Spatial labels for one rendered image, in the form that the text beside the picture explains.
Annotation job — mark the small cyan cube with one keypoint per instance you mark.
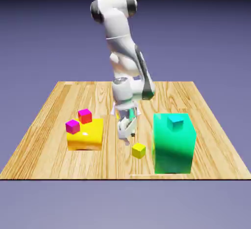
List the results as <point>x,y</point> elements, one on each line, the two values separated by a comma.
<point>175,122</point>

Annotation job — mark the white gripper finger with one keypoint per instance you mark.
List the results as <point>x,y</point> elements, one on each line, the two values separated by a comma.
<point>133,134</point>
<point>126,141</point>

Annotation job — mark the small magenta cube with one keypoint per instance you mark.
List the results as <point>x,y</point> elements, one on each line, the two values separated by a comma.
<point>72,126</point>

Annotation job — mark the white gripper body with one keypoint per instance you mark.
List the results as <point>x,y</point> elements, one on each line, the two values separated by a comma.
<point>127,127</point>

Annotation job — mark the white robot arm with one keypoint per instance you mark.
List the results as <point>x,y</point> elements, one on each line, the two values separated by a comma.
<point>117,27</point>

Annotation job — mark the large green box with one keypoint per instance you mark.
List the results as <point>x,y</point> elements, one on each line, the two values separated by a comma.
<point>173,146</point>

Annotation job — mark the small red cube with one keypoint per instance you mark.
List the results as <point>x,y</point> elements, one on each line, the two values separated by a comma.
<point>85,116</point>

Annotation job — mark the large yellow box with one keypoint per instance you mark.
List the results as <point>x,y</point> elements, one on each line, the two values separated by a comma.
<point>88,137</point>

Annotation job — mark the small yellow cube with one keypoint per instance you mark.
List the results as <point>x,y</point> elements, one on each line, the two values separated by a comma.
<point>138,150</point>

